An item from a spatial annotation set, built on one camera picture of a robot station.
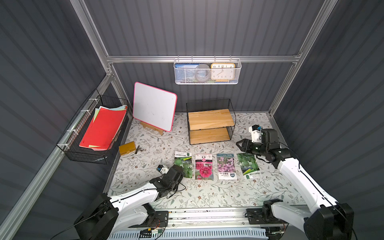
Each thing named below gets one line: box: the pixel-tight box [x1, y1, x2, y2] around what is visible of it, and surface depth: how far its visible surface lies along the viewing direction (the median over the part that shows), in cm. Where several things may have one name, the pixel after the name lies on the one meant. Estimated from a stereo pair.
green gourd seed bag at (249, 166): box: [236, 152, 262, 180], surface depth 93 cm
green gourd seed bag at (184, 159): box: [174, 150, 193, 179], surface depth 95 cm
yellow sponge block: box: [118, 141, 136, 156], surface depth 101 cm
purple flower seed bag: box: [216, 153, 238, 180], surface depth 93 cm
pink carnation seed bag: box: [195, 153, 214, 180], surface depth 93 cm
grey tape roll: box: [195, 63, 211, 82], surface depth 90 cm
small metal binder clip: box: [134, 145, 146, 155], surface depth 101 cm
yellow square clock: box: [211, 62, 236, 83], surface depth 91 cm
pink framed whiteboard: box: [132, 82, 178, 132], surface depth 104 cm
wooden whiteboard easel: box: [140, 121, 164, 135], surface depth 109 cm
